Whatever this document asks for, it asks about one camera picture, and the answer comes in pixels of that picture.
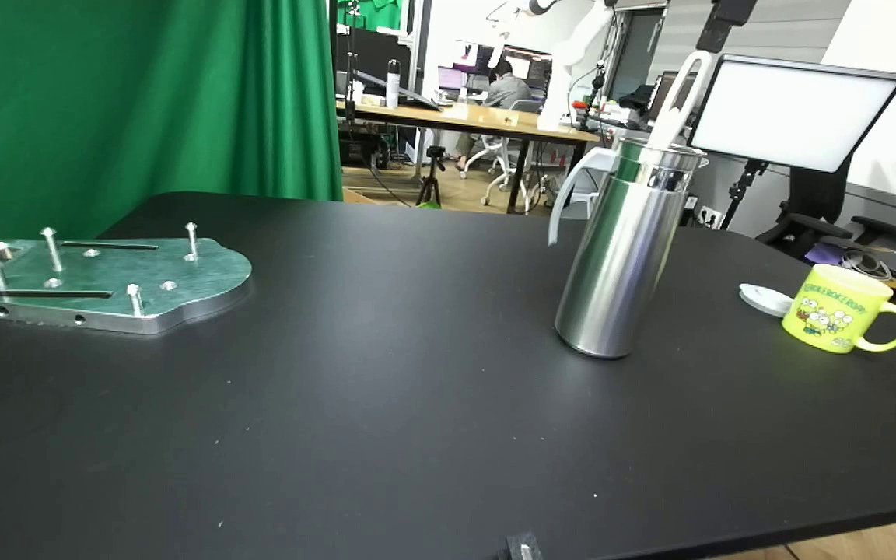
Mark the white bottle brush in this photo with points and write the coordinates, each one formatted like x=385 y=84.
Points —
x=682 y=99

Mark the stainless steel bottle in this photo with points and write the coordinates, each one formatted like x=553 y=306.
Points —
x=624 y=248

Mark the wooden background desk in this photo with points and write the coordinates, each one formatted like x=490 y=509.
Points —
x=478 y=120

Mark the white round lid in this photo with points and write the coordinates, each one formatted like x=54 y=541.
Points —
x=762 y=300

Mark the green metal plate with bolts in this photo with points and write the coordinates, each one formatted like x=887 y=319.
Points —
x=131 y=287

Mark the white computer monitor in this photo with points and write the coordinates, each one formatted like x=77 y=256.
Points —
x=790 y=113

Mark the black monitor stand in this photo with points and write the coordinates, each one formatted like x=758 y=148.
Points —
x=811 y=219

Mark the yellow green plastic mug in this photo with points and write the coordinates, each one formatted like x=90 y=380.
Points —
x=835 y=309

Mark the green screen curtain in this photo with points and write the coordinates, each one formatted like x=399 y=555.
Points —
x=106 y=103

